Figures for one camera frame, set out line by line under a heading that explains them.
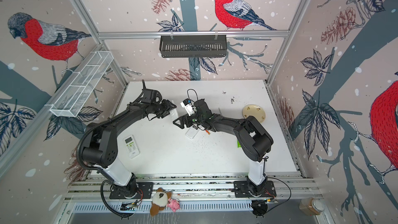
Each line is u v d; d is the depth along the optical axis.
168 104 0.85
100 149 0.46
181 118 0.78
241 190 0.73
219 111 1.03
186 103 0.80
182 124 0.78
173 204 0.68
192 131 0.92
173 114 0.88
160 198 0.68
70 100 0.71
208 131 0.95
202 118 0.72
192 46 1.07
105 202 0.68
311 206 0.62
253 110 1.04
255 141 0.49
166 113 0.86
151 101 0.74
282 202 0.69
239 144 0.70
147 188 0.74
